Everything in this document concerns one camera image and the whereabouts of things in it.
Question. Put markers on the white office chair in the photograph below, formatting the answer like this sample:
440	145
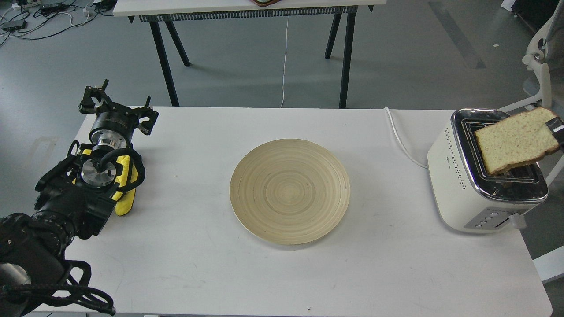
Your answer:
538	51

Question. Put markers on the slice of brown bread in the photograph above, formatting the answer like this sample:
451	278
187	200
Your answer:
518	140

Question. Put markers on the brown object on back table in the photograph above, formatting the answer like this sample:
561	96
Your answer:
264	3

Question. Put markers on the white chrome toaster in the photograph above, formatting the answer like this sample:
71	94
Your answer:
468	199

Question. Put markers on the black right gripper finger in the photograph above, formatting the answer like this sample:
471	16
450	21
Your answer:
556	127

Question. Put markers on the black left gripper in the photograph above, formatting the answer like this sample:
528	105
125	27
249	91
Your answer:
114	126

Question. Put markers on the round wooden plate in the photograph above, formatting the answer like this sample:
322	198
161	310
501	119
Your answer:
290	191

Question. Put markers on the white table with black legs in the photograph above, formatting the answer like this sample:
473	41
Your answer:
155	12

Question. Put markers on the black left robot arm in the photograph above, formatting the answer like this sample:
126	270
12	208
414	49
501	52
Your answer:
76	198

